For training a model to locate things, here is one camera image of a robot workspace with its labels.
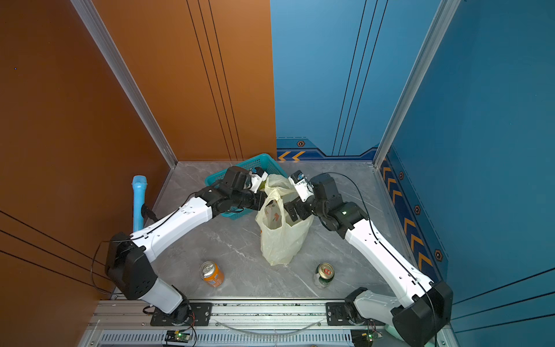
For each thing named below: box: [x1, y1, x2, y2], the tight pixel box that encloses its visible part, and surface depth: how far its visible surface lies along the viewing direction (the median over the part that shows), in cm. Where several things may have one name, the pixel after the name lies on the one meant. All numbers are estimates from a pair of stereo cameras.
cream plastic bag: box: [254, 173, 314, 267], surface depth 71 cm
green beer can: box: [315, 261, 335, 286], surface depth 74 cm
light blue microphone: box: [131, 174, 149, 233], surface depth 79 cm
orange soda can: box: [199, 260, 225, 288], surface depth 74 cm
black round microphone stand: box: [140, 203, 159, 222], surface depth 86 cm
